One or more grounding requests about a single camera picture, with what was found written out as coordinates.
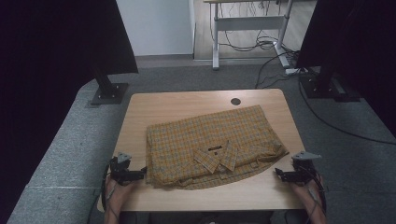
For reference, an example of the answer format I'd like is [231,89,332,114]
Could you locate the person's left hand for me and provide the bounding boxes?
[105,176,138,213]

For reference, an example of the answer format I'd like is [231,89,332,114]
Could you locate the hand-held gripper cable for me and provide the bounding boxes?
[100,164,114,213]
[306,167,328,217]

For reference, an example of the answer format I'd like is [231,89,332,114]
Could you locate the long black floor cable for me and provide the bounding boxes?
[297,74,396,146]

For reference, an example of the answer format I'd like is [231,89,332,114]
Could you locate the white desk frame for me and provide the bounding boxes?
[204,0,295,71]

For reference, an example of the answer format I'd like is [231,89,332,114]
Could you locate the white power strip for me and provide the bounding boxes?
[284,66,309,76]

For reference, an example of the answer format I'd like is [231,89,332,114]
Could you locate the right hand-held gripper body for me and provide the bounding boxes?
[291,150,322,185]

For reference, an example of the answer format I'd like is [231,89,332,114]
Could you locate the tangled black cables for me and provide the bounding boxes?
[218,0,301,90]

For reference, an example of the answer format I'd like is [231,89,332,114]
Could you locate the right hand-held gripper cable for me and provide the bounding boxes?
[306,167,328,217]

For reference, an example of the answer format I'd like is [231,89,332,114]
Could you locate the left hand-held gripper cable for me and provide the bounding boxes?
[100,164,114,213]

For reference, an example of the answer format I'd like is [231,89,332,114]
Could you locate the black stand with long base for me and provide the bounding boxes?
[300,66,362,103]

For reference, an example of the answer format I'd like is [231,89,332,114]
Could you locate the narrow black curtain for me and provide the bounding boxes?
[295,0,396,138]

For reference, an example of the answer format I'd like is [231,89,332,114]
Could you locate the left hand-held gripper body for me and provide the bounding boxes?
[109,152,133,186]

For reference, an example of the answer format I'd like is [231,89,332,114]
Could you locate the person's right hand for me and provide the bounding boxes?
[288,178,325,208]

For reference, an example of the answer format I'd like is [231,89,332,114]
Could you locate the wide black curtain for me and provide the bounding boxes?
[0,0,140,218]

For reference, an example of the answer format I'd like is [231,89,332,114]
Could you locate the yellow plaid shirt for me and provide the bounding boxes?
[145,105,290,190]

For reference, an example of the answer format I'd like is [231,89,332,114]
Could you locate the black stand with square base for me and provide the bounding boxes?
[90,66,130,106]

